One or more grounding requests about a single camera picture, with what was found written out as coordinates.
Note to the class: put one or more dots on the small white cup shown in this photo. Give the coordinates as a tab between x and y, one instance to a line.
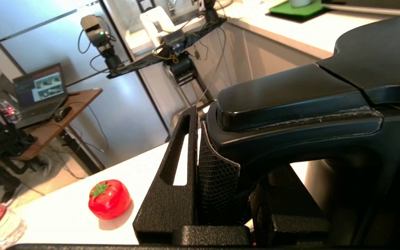
300	2

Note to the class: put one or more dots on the black camera on stand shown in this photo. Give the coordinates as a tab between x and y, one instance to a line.
96	31

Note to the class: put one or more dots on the black handheld controller rig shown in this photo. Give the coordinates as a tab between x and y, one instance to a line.
2	146

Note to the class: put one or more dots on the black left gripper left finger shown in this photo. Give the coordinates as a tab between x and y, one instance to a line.
165	208

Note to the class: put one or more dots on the black laptop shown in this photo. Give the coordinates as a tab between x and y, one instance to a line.
40	86

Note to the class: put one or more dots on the black teleoperation stand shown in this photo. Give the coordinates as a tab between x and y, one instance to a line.
182	66

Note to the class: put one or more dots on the brown wooden desk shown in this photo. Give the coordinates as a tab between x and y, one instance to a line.
82	100

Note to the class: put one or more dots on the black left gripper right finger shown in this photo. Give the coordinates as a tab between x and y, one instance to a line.
290	225

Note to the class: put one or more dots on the black computer mouse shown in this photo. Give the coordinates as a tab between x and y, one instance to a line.
62	113

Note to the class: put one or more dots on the black upright gripper tool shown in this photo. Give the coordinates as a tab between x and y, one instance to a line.
144	4

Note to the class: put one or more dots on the black electric kettle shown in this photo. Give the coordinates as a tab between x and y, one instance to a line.
325	114

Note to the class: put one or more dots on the red tomato-shaped toy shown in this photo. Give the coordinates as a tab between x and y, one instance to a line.
109	201

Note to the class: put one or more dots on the white plastic frame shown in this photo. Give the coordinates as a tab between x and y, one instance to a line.
155	21

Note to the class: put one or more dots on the green tray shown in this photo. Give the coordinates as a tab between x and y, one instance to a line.
300	13

